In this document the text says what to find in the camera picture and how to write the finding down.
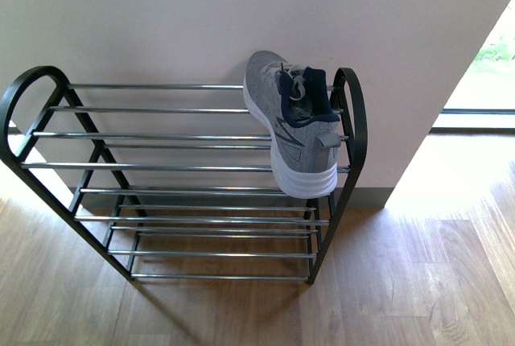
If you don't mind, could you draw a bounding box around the grey knit sneaker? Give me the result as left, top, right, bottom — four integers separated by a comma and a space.
243, 51, 341, 199

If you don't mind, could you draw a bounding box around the black metal shoe rack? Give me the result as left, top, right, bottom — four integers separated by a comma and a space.
1, 66, 368, 284

